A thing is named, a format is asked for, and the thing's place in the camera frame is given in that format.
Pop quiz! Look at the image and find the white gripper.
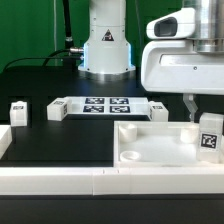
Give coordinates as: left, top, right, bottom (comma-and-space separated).
141, 40, 224, 122

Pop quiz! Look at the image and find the white square tabletop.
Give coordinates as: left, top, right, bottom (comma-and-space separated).
113, 121, 224, 168

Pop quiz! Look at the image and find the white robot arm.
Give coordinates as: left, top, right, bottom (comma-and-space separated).
141, 0, 224, 117

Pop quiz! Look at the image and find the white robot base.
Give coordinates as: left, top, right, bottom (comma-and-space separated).
78, 0, 136, 82

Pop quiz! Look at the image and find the white fiducial marker board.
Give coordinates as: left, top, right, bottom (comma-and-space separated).
70, 97, 149, 115

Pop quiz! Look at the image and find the black vertical pole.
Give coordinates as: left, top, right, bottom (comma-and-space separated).
62, 0, 74, 68

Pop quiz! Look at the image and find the white obstacle fence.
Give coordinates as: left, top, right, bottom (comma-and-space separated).
0, 124, 224, 196

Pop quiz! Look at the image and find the black cable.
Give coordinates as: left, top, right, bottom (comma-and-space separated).
2, 48, 84, 73

